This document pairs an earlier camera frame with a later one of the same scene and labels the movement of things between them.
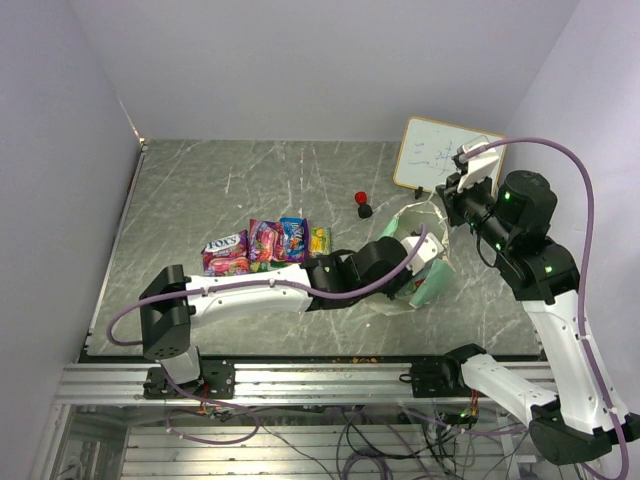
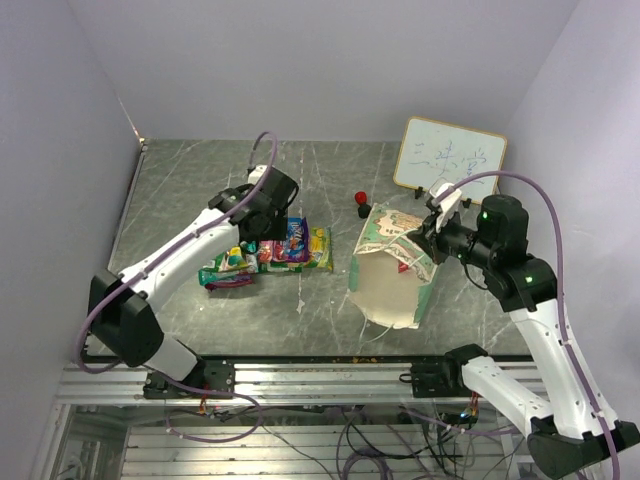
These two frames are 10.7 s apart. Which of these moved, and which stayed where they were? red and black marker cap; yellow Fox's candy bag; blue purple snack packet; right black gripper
Moved: right black gripper
Stayed: blue purple snack packet; yellow Fox's candy bag; red and black marker cap
